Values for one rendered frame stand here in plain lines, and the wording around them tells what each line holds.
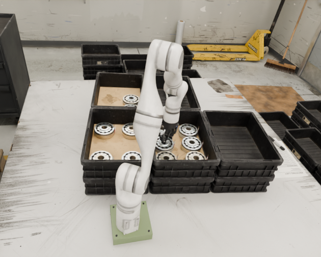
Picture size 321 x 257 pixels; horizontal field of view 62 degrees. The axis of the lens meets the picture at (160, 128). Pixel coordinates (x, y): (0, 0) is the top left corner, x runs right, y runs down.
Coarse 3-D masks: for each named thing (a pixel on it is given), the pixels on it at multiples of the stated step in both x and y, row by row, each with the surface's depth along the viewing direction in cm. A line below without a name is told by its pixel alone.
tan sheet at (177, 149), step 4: (176, 132) 145; (176, 136) 142; (176, 140) 140; (180, 140) 140; (176, 144) 137; (180, 144) 137; (176, 148) 135; (180, 148) 135; (156, 152) 131; (172, 152) 132; (176, 152) 132; (180, 152) 133; (184, 152) 133; (176, 156) 130; (180, 156) 131; (184, 156) 131
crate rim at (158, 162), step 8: (200, 112) 145; (208, 128) 134; (208, 136) 130; (216, 152) 120; (160, 160) 113; (168, 160) 114; (176, 160) 114; (184, 160) 114; (192, 160) 115; (200, 160) 115; (208, 160) 116; (216, 160) 116
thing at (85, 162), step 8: (88, 120) 129; (88, 128) 127; (88, 160) 109; (96, 160) 109; (104, 160) 110; (112, 160) 110; (120, 160) 111; (128, 160) 111; (136, 160) 112; (152, 160) 113
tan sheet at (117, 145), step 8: (120, 128) 143; (120, 136) 138; (96, 144) 131; (104, 144) 132; (112, 144) 132; (120, 144) 133; (128, 144) 134; (136, 144) 134; (112, 152) 128; (120, 152) 128
